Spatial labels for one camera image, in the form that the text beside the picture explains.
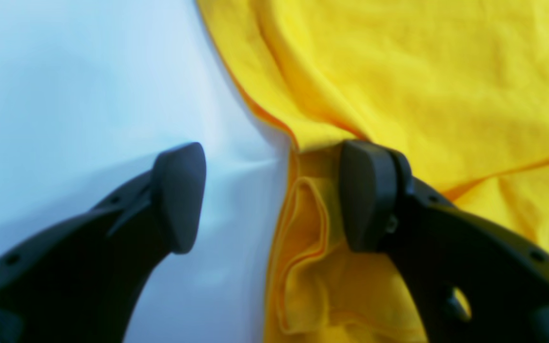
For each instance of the yellow T-shirt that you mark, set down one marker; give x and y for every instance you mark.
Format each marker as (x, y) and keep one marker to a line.
(461, 87)

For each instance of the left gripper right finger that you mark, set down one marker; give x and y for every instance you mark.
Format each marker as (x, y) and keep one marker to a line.
(471, 280)

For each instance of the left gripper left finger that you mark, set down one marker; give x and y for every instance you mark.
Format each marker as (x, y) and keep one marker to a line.
(78, 281)

